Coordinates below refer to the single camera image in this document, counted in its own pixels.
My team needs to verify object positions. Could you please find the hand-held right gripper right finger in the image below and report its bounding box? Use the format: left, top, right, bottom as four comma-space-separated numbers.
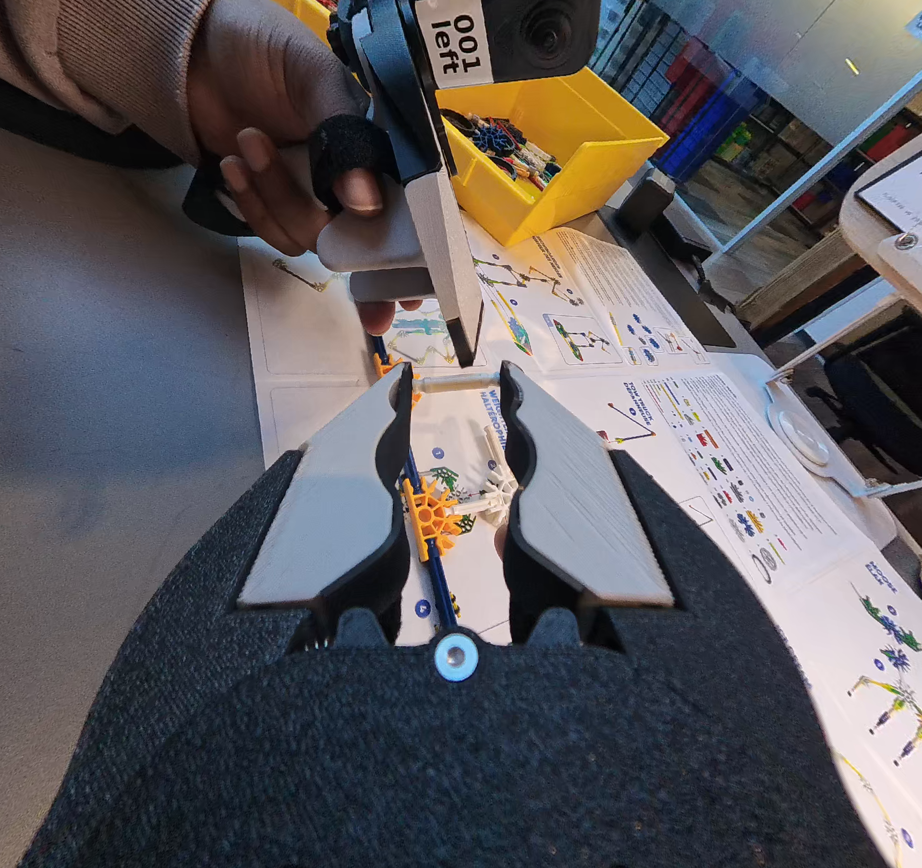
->
498, 360, 676, 608

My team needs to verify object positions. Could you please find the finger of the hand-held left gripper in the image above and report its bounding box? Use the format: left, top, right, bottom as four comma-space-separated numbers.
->
402, 164, 486, 369

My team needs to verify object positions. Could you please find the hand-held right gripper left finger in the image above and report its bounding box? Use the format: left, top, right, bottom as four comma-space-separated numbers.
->
236, 362, 416, 613

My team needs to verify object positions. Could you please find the blue rod orange connector assembly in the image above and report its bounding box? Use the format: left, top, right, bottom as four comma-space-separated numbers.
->
371, 335, 465, 631

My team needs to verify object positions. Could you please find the white toy rod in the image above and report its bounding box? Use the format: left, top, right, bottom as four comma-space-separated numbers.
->
412, 372, 503, 395

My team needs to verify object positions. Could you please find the pile of colourful toy parts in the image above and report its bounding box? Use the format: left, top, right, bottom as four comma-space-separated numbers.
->
299, 0, 563, 192

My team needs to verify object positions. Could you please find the yellow divided parts bin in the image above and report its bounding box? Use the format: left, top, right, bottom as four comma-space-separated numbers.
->
202, 0, 669, 248

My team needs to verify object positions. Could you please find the person's left forearm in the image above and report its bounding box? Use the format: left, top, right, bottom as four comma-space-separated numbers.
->
0, 0, 260, 163

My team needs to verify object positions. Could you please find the black desk pad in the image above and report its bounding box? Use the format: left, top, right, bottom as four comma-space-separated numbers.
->
598, 208, 736, 349

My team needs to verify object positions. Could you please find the person's left hand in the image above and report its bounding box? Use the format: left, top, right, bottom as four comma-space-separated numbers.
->
187, 0, 426, 337

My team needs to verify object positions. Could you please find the printed instruction sheet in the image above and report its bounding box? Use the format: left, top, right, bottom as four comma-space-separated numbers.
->
238, 227, 922, 868

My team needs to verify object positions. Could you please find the black box device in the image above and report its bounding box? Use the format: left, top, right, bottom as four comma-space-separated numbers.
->
618, 169, 677, 238

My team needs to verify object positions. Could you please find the white metal stand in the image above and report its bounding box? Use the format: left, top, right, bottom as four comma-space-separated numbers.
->
713, 292, 922, 548

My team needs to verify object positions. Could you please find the black power adapter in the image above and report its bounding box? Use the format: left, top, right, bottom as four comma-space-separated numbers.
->
648, 212, 710, 264

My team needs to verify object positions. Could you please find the storage shelf with bins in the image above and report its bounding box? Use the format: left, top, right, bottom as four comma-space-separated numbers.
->
598, 0, 922, 184

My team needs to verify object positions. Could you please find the framed document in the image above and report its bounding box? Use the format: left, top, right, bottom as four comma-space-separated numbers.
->
857, 155, 922, 231

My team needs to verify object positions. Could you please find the black cable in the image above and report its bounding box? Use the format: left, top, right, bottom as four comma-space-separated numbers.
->
691, 256, 732, 310

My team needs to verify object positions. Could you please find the wooden post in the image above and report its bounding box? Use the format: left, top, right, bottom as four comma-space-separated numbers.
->
735, 230, 865, 329

